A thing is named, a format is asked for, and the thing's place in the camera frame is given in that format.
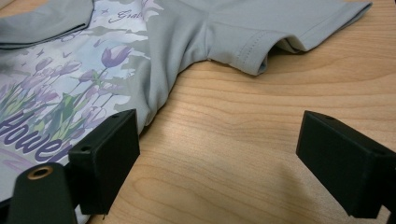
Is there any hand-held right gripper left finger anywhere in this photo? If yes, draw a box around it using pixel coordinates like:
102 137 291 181
67 108 141 217

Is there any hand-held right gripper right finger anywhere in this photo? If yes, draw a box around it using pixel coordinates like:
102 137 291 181
295 110 396 219

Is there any grey t-shirt with floral print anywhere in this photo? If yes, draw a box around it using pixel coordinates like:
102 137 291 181
0 0 374 224

